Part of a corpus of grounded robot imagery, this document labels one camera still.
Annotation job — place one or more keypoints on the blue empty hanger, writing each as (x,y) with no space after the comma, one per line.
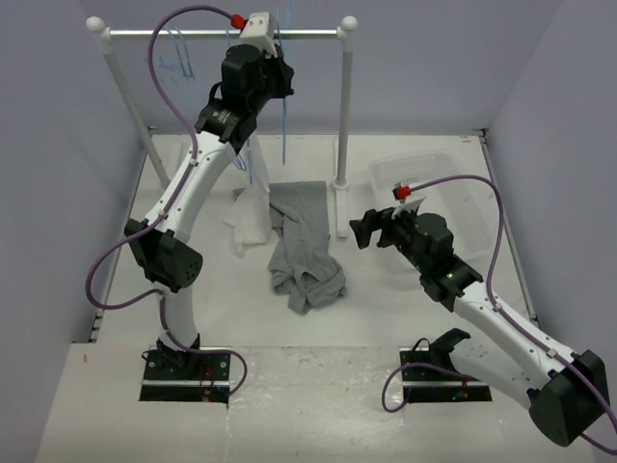
(179,72)

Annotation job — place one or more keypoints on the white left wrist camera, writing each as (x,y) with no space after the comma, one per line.
(259,32)

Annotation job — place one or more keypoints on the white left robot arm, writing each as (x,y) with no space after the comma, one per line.
(160,243)

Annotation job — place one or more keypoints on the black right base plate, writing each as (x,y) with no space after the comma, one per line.
(426,385)

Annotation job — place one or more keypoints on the white metal clothes rack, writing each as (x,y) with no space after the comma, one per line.
(344,33)

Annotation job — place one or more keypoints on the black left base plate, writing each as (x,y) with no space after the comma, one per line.
(174,376)

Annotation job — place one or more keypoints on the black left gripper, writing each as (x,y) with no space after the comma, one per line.
(285,73)

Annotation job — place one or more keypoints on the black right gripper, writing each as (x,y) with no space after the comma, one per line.
(374,220)

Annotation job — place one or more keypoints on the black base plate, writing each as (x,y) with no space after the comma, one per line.
(426,385)
(174,376)

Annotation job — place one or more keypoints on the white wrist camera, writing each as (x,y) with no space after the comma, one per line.
(408,201)
(259,32)

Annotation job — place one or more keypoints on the white plastic laundry basket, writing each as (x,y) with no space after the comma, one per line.
(468,206)

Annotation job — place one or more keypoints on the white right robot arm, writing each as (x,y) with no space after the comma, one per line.
(563,392)

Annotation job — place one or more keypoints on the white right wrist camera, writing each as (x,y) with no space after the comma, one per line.
(408,201)

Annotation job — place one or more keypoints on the grey tank top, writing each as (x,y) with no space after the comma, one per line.
(301,266)

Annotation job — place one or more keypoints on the white tank top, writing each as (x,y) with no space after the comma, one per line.
(249,216)

